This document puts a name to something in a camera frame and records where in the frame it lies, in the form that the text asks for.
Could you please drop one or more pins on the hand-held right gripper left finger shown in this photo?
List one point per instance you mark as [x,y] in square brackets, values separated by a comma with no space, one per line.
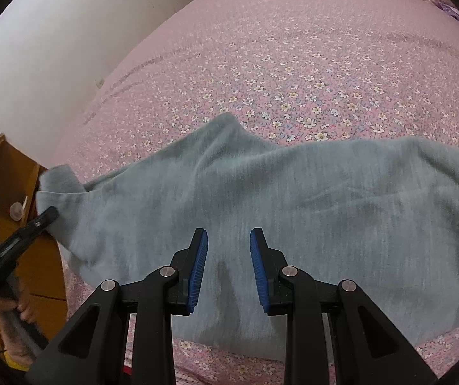
[197,272]

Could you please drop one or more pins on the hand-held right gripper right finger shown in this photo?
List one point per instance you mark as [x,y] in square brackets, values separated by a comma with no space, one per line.
[259,272]

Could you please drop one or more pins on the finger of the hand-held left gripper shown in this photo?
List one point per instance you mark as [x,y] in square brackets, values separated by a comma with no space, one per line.
[45,216]

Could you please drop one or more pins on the grey pants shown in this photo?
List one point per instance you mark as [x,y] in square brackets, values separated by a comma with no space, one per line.
[293,208]

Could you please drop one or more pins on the person's left hand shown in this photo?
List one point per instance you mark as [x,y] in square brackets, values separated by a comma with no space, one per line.
[15,341]

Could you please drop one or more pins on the small clear cup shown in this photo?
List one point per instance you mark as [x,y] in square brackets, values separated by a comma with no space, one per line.
[16,210]

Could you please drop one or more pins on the wooden nightstand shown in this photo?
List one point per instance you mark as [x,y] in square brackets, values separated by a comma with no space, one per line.
[11,168]

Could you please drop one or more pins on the pink floral bed sheet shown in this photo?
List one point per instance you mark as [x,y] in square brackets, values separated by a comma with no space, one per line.
[293,68]

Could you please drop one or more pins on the purple cloth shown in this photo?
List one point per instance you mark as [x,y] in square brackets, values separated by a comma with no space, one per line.
[456,14]

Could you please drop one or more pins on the white wall socket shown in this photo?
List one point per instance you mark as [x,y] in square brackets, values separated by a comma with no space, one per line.
[99,84]

